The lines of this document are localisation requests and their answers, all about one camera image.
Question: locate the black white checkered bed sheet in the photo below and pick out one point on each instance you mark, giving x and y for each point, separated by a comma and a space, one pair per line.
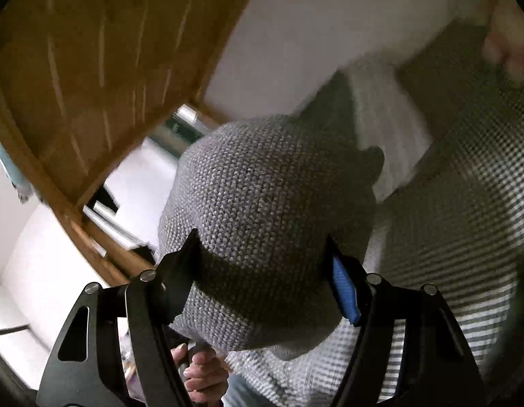
457, 220

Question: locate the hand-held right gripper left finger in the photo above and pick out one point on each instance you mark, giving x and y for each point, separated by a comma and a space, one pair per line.
177, 275

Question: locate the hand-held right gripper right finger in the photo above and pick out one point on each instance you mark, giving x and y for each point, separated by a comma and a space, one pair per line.
342, 288

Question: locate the pink plush toy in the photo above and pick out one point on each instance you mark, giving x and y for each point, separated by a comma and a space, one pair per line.
510, 38

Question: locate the grey knit sweater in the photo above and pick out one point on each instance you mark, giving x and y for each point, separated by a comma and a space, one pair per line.
266, 203

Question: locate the wooden bed frame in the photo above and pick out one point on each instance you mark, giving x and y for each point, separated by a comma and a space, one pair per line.
96, 72

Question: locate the person's left hand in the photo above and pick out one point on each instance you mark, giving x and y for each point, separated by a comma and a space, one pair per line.
207, 379

